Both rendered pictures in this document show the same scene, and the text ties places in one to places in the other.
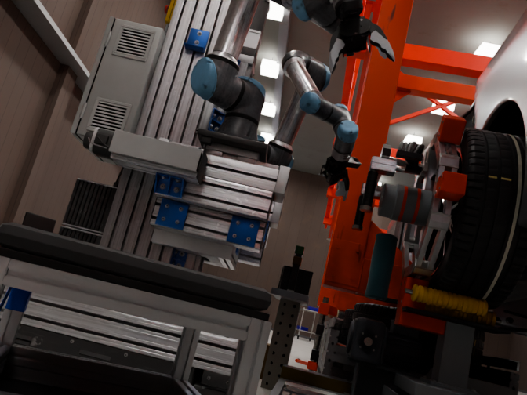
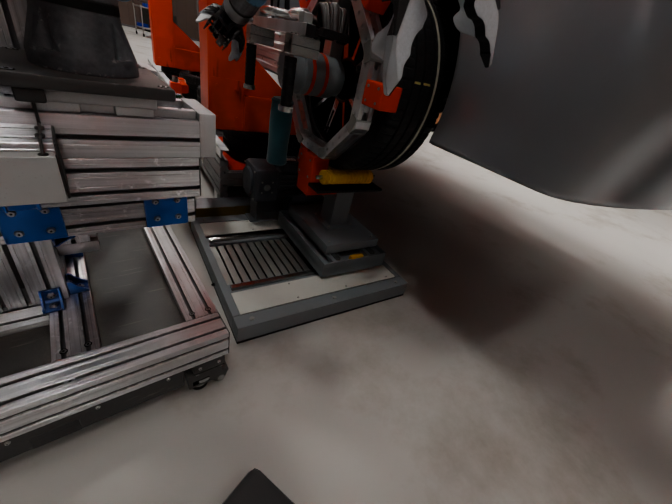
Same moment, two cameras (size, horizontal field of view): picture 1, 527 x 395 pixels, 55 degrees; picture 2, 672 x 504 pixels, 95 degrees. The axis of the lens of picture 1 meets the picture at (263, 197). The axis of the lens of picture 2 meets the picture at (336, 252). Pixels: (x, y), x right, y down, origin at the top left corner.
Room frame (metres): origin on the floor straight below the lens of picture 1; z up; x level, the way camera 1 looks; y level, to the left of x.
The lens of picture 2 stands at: (0.86, 0.21, 0.93)
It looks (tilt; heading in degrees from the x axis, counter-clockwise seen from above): 32 degrees down; 312
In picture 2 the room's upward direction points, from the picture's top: 14 degrees clockwise
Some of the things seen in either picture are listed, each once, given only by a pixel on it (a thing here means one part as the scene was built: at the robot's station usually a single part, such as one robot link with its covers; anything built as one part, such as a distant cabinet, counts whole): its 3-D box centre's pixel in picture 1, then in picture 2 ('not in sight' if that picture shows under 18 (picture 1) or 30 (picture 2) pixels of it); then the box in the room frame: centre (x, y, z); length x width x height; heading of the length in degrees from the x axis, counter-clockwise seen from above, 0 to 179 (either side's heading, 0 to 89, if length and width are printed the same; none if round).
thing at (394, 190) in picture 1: (408, 204); (311, 74); (1.88, -0.55, 0.85); 0.21 x 0.14 x 0.14; 82
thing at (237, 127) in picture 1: (238, 133); (81, 33); (1.60, 0.13, 0.87); 0.15 x 0.15 x 0.10
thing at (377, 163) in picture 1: (383, 165); (302, 45); (1.73, -0.39, 0.93); 0.09 x 0.05 x 0.05; 82
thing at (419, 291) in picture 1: (448, 300); (346, 177); (1.74, -0.70, 0.51); 0.29 x 0.06 x 0.06; 82
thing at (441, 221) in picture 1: (427, 208); (328, 77); (1.87, -0.62, 0.85); 0.54 x 0.07 x 0.54; 172
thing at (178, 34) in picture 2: (370, 296); (203, 51); (4.27, -1.07, 0.69); 0.52 x 0.17 x 0.35; 82
